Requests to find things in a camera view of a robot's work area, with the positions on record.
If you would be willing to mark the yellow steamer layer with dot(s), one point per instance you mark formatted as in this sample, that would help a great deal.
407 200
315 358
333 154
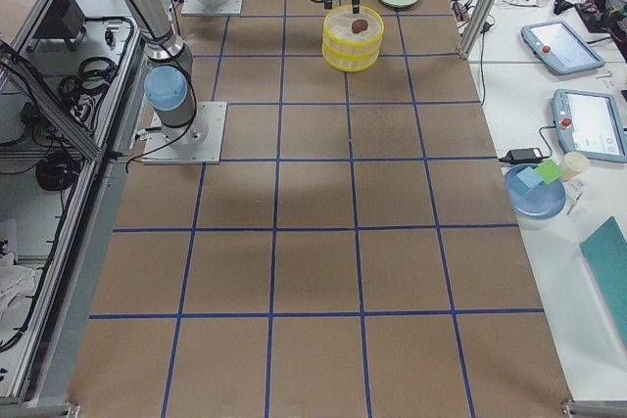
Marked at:
342 28
348 63

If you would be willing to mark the brown steamed bun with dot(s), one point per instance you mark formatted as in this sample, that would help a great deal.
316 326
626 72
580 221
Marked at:
358 26

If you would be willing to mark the far blue teach pendant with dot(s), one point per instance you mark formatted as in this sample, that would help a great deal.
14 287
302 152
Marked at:
560 48

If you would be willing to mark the blue teach pendant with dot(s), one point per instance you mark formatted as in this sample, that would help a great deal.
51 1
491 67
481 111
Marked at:
560 48
589 123

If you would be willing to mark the black power adapter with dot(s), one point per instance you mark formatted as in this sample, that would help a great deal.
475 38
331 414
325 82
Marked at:
522 155

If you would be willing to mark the blue cube block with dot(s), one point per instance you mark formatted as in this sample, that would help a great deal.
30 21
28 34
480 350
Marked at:
529 177

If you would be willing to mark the near blue teach pendant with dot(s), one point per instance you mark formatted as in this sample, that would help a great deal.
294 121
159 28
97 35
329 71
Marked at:
589 123

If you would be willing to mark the green cube block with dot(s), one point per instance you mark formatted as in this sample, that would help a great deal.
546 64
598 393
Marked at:
549 171

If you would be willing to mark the beige cup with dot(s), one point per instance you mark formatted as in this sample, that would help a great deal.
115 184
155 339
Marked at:
573 164

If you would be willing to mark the blue plate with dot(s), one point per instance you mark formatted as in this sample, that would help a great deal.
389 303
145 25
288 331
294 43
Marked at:
540 203

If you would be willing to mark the white crumpled cloth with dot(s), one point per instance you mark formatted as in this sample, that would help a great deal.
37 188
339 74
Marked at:
17 281

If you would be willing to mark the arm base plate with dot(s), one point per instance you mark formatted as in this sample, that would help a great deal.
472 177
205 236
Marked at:
211 8
201 143

